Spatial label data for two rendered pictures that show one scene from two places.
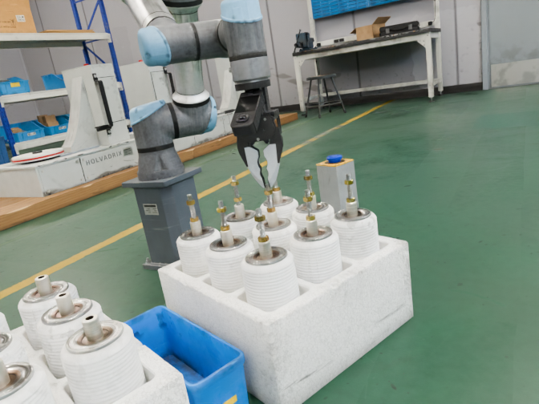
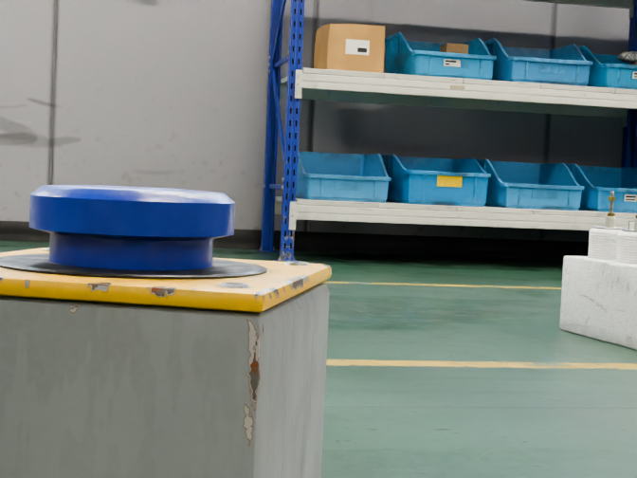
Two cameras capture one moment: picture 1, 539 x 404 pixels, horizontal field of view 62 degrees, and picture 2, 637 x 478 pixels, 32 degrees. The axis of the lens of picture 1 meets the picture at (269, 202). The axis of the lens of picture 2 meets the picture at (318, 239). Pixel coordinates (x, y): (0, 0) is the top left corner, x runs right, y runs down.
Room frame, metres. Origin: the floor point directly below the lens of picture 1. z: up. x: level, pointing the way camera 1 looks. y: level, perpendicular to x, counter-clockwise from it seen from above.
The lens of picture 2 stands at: (1.25, 0.00, 0.33)
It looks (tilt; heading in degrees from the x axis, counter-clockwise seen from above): 3 degrees down; 227
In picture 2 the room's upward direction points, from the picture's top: 3 degrees clockwise
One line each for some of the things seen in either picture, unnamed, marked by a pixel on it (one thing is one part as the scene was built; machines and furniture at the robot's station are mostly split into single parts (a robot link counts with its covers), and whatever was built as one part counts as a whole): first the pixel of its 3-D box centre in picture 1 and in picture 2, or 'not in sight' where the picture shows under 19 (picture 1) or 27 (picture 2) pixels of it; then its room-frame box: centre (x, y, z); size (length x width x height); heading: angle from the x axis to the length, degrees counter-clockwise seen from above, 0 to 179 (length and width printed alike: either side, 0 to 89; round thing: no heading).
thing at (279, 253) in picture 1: (266, 256); not in sight; (0.73, 0.02, 0.25); 0.08 x 0.08 x 0.01
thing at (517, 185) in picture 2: not in sight; (523, 184); (-2.78, -3.04, 0.36); 0.50 x 0.38 x 0.21; 60
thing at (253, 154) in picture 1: (257, 164); not in sight; (0.92, 0.01, 0.38); 0.06 x 0.03 x 0.09; 167
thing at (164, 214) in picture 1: (172, 218); not in sight; (1.43, 0.33, 0.15); 0.19 x 0.19 x 0.30; 59
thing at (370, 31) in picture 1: (370, 30); not in sight; (5.59, -1.51, 0.87); 0.40 x 0.30 x 0.23; 45
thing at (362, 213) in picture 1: (352, 215); not in sight; (0.88, -0.17, 0.25); 0.08 x 0.08 x 0.01
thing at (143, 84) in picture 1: (194, 98); not in sight; (4.31, 0.54, 0.45); 1.51 x 0.57 x 0.74; 149
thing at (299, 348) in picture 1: (284, 292); not in sight; (0.90, 0.00, 0.09); 0.39 x 0.39 x 0.18; 38
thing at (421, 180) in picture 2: not in sight; (431, 180); (-2.41, -3.25, 0.36); 0.50 x 0.38 x 0.21; 60
